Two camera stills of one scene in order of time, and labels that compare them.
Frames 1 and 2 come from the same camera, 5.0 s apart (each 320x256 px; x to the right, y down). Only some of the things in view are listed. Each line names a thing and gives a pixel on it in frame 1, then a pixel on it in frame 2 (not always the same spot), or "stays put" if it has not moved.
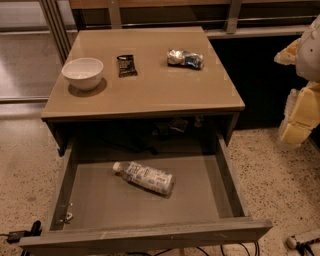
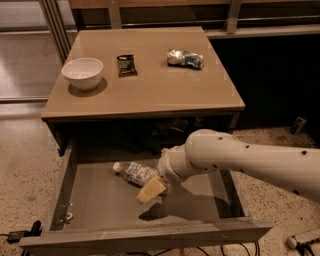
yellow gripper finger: [301, 113] to [152, 190]
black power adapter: [15, 237] stays put
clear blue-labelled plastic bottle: [146, 177] stays put
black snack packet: [126, 66] stays put
